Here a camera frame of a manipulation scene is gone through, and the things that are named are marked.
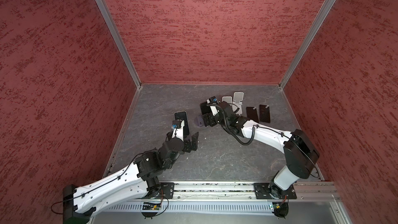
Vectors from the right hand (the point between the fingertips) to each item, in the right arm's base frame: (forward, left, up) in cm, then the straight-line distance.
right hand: (206, 117), depth 86 cm
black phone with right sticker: (+10, -41, -14) cm, 44 cm away
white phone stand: (+16, -16, -5) cm, 23 cm away
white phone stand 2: (+17, -23, -12) cm, 31 cm away
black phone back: (-1, +1, +9) cm, 9 cm away
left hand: (-14, +9, +5) cm, 17 cm away
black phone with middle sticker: (+11, -32, -14) cm, 37 cm away
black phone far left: (+1, +13, +1) cm, 13 cm away
